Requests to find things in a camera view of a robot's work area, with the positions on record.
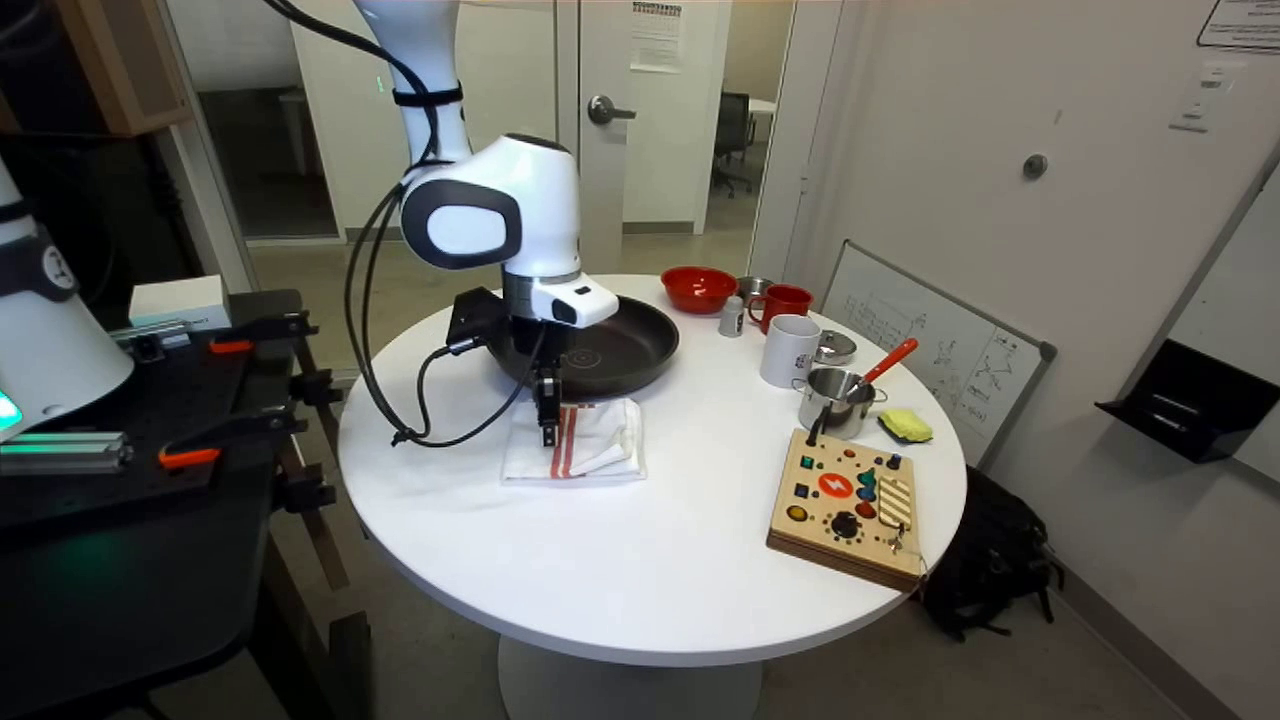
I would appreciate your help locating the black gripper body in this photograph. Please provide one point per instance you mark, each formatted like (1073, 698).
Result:
(550, 348)

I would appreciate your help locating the white towel red stripes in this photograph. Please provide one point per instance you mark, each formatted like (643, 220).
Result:
(606, 447)

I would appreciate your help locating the black frying pan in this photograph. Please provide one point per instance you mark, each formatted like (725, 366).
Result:
(627, 348)

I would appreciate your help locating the red bowl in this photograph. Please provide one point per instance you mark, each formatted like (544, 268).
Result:
(699, 288)

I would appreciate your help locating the small grey shaker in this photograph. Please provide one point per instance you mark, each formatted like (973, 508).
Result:
(729, 320)

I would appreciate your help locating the white mug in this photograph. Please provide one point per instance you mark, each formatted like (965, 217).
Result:
(786, 352)

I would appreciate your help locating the red mug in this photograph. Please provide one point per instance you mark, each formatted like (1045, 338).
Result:
(786, 307)

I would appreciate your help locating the white door with window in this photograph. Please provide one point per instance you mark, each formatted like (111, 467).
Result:
(693, 132)

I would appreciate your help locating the small steel cup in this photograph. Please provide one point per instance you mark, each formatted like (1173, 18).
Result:
(836, 345)

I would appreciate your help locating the small steel saucepan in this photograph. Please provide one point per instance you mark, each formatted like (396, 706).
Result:
(836, 397)

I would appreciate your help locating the black clamp orange tip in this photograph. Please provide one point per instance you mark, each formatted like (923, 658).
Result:
(228, 348)
(187, 456)

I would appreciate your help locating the wooden board colourful pieces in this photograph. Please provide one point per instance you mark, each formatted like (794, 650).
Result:
(847, 515)

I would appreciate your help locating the white door notice paper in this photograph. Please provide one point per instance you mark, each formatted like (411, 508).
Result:
(656, 38)

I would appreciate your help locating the yellow green sponge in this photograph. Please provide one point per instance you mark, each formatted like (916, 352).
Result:
(906, 427)

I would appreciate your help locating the white box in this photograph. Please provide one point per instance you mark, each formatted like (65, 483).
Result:
(181, 307)

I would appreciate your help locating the leaning framed whiteboard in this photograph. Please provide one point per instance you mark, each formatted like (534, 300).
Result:
(935, 345)

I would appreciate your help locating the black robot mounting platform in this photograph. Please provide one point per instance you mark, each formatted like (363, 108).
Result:
(121, 586)

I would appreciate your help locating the black backpack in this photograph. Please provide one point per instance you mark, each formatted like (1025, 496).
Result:
(987, 560)

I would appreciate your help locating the wooden cabinet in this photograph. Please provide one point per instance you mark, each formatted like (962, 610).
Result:
(125, 61)

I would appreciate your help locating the aluminium rail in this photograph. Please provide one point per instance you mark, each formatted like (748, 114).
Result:
(65, 453)

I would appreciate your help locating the round grey wall knob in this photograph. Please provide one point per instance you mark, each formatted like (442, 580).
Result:
(1032, 166)

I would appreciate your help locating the black wall tray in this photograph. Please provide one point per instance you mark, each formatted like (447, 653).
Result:
(1185, 401)

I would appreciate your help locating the white wall switch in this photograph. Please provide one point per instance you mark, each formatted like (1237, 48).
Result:
(1198, 103)

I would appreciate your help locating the framed wall sign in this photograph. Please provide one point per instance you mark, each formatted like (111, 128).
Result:
(1240, 27)

